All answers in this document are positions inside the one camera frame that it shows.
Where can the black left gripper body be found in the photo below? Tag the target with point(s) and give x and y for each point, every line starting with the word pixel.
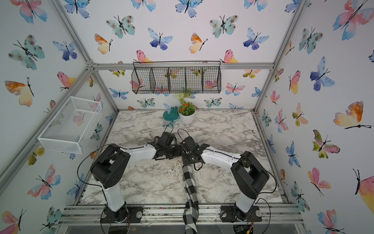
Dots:
pixel 172 152

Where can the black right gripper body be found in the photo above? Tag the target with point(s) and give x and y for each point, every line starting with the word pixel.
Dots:
pixel 187 158

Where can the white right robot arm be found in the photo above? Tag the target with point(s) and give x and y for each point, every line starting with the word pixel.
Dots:
pixel 249 174

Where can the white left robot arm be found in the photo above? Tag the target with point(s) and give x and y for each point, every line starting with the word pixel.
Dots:
pixel 110 166

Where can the teal hand-shaped holder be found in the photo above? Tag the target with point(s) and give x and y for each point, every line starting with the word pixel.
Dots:
pixel 170 115

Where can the white flower pot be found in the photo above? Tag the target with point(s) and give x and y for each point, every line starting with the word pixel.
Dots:
pixel 187 119

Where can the green artificial plant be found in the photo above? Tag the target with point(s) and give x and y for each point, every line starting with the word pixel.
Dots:
pixel 186 108

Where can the black white checkered sleeve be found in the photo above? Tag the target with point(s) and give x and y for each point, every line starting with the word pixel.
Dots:
pixel 191 211

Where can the black wire wall basket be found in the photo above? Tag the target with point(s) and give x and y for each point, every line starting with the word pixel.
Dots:
pixel 176 77

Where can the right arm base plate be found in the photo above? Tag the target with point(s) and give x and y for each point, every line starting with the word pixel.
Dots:
pixel 234 214

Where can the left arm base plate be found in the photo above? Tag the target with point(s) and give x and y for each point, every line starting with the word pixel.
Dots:
pixel 126 214

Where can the white mesh wall basket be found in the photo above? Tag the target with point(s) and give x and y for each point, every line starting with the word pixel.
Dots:
pixel 70 126

